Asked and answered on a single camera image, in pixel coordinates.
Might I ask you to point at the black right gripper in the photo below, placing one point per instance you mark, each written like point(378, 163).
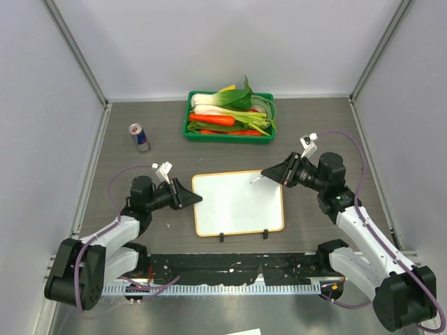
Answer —
point(285, 172)

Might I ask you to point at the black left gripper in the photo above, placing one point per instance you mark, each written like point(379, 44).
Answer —
point(181, 197)

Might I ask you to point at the pink capped marker pen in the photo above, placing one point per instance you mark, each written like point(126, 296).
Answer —
point(256, 179)

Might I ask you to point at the yellow framed whiteboard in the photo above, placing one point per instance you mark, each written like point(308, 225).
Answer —
point(233, 206)

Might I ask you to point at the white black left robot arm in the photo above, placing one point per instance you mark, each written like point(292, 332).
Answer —
point(83, 267)

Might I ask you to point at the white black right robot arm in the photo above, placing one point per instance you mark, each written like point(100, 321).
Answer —
point(401, 293)

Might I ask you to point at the white green leek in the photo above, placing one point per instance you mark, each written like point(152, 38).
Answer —
point(253, 119)

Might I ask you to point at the green plastic vegetable tray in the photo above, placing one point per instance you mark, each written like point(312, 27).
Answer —
point(242, 139)

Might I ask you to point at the orange carrot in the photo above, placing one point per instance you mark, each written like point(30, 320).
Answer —
point(220, 120)

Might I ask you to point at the red bull drink can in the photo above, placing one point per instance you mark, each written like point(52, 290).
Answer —
point(138, 135)

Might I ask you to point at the green bok choy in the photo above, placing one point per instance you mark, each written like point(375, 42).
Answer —
point(236, 99)

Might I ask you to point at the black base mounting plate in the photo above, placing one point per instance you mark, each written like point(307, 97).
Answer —
point(233, 269)

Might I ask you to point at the white paper sheet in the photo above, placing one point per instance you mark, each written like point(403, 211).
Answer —
point(249, 332)

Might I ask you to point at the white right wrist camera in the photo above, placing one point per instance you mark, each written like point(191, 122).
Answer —
point(308, 143)

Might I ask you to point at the slotted cable duct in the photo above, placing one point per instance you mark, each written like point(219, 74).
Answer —
point(257, 288)

